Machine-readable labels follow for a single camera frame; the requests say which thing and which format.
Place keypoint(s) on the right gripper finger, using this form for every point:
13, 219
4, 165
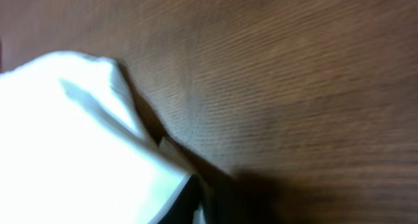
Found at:
185, 205

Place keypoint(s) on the white t-shirt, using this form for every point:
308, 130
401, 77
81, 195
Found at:
73, 149

